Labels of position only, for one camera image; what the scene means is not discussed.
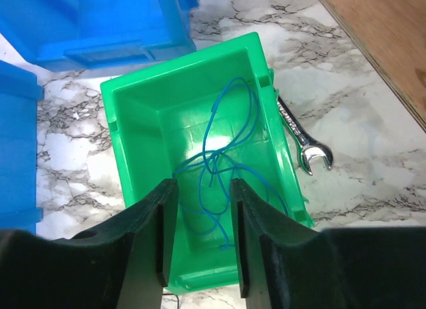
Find far blue bin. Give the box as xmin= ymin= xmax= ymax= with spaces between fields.
xmin=1 ymin=0 xmax=199 ymax=72

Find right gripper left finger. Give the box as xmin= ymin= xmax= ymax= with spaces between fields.
xmin=1 ymin=179 xmax=179 ymax=308

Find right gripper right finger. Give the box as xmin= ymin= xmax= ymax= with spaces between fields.
xmin=231 ymin=179 xmax=425 ymax=308

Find open-end wrench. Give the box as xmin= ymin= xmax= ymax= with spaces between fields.
xmin=274 ymin=89 xmax=334 ymax=176

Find blue bin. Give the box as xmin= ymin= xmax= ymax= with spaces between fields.
xmin=1 ymin=0 xmax=199 ymax=72
xmin=0 ymin=61 xmax=43 ymax=234

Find blue wire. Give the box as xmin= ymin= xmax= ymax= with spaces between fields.
xmin=172 ymin=77 xmax=290 ymax=252

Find near blue bin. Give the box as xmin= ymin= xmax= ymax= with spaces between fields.
xmin=0 ymin=61 xmax=43 ymax=234

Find wooden board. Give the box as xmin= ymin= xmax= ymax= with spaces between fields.
xmin=319 ymin=0 xmax=425 ymax=127

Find green bin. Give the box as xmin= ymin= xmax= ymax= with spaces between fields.
xmin=101 ymin=33 xmax=314 ymax=294

